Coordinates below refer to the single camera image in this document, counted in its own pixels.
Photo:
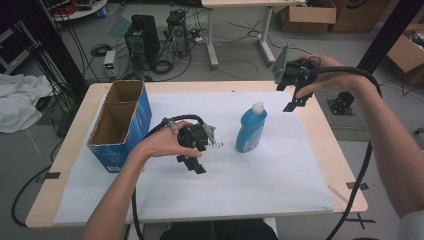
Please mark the chair caster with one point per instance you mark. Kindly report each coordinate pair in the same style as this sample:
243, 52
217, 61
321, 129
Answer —
419, 131

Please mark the grey floor mat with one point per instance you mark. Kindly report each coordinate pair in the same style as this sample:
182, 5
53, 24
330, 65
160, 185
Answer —
343, 128

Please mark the black computer tower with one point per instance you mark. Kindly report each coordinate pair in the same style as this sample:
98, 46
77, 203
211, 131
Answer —
145, 40

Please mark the blue bottle with white cap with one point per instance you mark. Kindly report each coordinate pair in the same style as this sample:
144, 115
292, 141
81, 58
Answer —
250, 131

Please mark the person's white sleeve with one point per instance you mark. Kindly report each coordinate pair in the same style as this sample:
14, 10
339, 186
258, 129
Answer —
411, 228

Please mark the person's right hand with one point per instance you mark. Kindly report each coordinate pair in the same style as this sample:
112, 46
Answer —
336, 80

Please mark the round white table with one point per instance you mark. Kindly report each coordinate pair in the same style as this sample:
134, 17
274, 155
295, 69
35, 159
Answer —
80, 10

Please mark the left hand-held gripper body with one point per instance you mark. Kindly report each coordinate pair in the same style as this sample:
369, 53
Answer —
195, 136

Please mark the large brown cardboard box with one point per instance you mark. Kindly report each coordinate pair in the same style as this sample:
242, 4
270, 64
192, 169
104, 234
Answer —
360, 15

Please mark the black metal post with base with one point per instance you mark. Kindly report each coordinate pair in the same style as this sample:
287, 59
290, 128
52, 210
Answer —
390, 33

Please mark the small white power supply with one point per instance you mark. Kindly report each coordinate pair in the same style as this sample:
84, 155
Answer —
109, 64

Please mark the cardboard box with contents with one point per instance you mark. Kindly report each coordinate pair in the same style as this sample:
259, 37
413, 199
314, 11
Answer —
405, 53

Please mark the white background desk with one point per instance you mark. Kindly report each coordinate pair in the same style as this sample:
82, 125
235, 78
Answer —
240, 3

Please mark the person's dark trousers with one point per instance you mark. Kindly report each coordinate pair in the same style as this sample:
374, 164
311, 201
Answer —
220, 230

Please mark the small open cardboard box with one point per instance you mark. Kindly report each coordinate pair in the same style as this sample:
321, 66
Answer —
310, 16

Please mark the open computer tower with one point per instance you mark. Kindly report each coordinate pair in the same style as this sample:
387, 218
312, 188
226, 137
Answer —
177, 31

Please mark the white crumpled cloth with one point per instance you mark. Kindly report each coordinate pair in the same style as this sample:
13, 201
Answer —
20, 100

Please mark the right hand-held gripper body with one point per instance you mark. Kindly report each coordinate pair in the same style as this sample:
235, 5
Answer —
295, 75

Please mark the grey tape strip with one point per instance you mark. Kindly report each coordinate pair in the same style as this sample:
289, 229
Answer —
356, 186
49, 176

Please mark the person's left hand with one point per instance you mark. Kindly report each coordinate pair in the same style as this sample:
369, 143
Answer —
161, 143

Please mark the blue cardboard box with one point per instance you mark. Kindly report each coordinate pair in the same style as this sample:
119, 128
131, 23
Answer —
115, 125

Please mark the thin wooden stick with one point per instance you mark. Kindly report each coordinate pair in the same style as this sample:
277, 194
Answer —
338, 194

